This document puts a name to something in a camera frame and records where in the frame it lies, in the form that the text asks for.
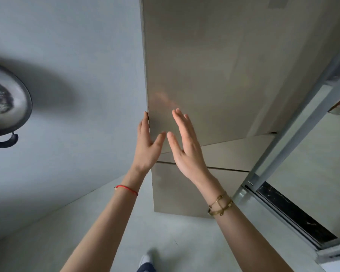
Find person's right hand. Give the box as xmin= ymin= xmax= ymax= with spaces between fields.
xmin=166 ymin=108 xmax=217 ymax=190

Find person's left hand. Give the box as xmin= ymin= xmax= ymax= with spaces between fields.
xmin=131 ymin=111 xmax=167 ymax=176

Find beige refrigerator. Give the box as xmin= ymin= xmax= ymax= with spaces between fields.
xmin=139 ymin=0 xmax=340 ymax=219

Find refrigerator door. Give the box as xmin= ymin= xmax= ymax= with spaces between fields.
xmin=140 ymin=0 xmax=340 ymax=155

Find person's right forearm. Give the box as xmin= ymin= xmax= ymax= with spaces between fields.
xmin=199 ymin=178 xmax=294 ymax=272

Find person's left forearm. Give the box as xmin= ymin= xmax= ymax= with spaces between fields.
xmin=59 ymin=167 xmax=145 ymax=272

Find person's shoe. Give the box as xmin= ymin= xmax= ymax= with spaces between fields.
xmin=139 ymin=249 xmax=156 ymax=269

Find blue jeans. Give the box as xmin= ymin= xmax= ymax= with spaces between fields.
xmin=136 ymin=262 xmax=156 ymax=272

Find sliding glass door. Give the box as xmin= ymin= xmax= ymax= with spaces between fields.
xmin=232 ymin=39 xmax=340 ymax=264

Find black wok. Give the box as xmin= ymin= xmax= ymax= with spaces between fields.
xmin=0 ymin=60 xmax=33 ymax=149

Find red string bracelet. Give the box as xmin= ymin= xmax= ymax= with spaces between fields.
xmin=114 ymin=184 xmax=139 ymax=197

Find thin gold chain bracelet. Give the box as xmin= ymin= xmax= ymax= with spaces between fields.
xmin=208 ymin=191 xmax=228 ymax=209

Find gold bangle bracelet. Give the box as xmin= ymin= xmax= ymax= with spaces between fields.
xmin=207 ymin=199 xmax=234 ymax=217

